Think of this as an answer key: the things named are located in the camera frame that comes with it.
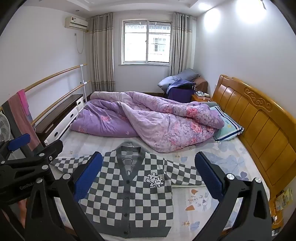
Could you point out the white framed window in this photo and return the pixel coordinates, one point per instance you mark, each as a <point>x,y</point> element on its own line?
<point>135,41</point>

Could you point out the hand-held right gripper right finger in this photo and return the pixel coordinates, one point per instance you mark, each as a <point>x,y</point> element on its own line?
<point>209,176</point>

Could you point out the grey striped curtain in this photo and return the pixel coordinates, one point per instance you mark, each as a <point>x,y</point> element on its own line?
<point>181,46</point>
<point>101,58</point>

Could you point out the white barre post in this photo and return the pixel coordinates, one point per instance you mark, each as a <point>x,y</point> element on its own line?
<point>82,76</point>

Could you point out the yellow packet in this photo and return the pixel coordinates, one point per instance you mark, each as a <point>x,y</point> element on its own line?
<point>283,199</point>

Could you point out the blue striped pillow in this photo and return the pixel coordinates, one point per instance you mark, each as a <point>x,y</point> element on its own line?
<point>227,127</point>

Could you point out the white wall air conditioner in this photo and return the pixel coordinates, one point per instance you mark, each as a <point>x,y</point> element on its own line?
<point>75,23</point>

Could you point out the white standing fan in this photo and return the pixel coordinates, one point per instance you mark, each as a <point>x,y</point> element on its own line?
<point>3,127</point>

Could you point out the brown cloth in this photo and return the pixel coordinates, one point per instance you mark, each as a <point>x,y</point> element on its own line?
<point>200,83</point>

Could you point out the purple floral quilt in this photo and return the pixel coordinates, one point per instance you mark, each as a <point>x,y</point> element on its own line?
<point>150,125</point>

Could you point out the dark purple cloth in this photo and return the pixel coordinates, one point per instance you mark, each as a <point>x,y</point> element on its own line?
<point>178,92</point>

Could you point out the printed bed sheet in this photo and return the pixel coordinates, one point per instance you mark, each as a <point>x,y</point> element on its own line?
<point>185,220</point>

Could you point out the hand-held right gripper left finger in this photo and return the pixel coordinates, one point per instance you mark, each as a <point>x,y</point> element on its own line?
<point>89,176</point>

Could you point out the grey white checkered cardigan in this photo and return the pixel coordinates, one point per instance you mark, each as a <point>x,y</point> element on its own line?
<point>129,204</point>

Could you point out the wooden nightstand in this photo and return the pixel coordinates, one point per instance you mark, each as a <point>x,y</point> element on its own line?
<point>200,99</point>

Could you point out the blue grey cushion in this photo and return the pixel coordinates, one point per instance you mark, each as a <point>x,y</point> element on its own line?
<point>182,75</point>

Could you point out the pink towel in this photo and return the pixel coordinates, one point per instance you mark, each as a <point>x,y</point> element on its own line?
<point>25,111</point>

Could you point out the dark cabinet with white drawers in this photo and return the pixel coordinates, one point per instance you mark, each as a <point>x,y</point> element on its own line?
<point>57,111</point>

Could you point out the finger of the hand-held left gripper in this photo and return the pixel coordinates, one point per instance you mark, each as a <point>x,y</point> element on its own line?
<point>19,141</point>
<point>50,150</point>

